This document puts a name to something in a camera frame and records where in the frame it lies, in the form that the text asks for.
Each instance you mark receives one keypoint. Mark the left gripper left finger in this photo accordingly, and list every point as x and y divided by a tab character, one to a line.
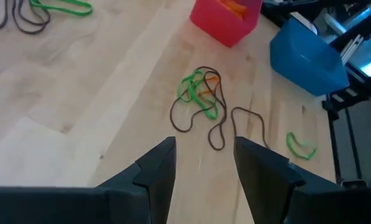
154	186

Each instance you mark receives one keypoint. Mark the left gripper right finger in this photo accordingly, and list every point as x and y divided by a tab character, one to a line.
266	186

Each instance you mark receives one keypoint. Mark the green rubber band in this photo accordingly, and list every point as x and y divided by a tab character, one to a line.
180	93
290	144
64	12
210	115

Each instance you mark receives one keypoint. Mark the centre rubber band pile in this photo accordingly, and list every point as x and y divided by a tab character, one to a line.
172	118
216	148

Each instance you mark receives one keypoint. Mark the blue plastic basket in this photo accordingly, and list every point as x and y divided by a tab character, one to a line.
303	62

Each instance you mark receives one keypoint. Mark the red plastic basket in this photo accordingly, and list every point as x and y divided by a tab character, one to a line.
223	28

